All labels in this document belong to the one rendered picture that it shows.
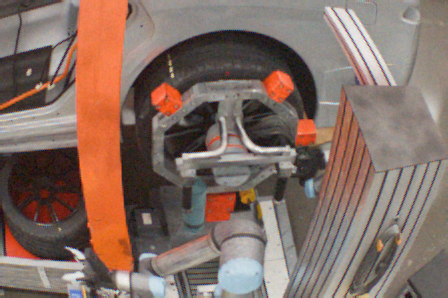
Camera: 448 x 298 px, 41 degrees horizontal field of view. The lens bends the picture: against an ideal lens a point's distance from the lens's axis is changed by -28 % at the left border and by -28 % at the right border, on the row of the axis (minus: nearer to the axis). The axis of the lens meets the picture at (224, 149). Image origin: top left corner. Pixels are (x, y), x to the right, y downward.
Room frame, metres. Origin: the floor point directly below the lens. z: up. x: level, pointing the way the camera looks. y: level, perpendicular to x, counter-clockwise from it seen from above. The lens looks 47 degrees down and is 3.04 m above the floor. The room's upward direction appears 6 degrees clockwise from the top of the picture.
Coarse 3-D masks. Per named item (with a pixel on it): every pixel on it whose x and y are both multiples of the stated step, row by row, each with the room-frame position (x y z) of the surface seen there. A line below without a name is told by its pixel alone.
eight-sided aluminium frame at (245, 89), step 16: (256, 80) 2.14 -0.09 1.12; (192, 96) 2.04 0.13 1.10; (208, 96) 2.04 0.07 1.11; (224, 96) 2.06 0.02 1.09; (240, 96) 2.07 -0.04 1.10; (256, 96) 2.08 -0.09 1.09; (160, 112) 2.06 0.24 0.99; (176, 112) 2.01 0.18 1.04; (288, 112) 2.12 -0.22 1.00; (160, 128) 2.00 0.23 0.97; (160, 144) 2.00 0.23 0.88; (160, 160) 2.00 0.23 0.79; (176, 176) 2.02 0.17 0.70; (208, 176) 2.10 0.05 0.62; (256, 176) 2.10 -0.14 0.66; (208, 192) 2.05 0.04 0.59
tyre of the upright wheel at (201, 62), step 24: (192, 48) 2.25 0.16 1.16; (216, 48) 2.24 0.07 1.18; (240, 48) 2.26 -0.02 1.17; (264, 48) 2.34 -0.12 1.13; (144, 72) 2.26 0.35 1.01; (168, 72) 2.16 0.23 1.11; (192, 72) 2.12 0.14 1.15; (216, 72) 2.13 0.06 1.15; (240, 72) 2.15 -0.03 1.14; (264, 72) 2.18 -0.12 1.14; (288, 72) 2.31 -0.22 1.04; (144, 96) 2.14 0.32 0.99; (288, 96) 2.20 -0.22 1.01; (144, 120) 2.07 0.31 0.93; (144, 144) 2.07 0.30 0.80
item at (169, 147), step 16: (224, 80) 2.14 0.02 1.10; (240, 80) 2.16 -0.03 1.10; (192, 112) 2.14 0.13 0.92; (208, 112) 2.16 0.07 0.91; (256, 112) 2.20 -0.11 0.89; (272, 112) 2.21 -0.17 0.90; (176, 128) 2.31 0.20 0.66; (192, 128) 2.14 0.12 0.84; (208, 128) 2.19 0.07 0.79; (176, 144) 2.21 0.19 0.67; (192, 144) 2.14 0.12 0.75; (256, 144) 2.25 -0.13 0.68; (272, 144) 2.20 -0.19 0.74
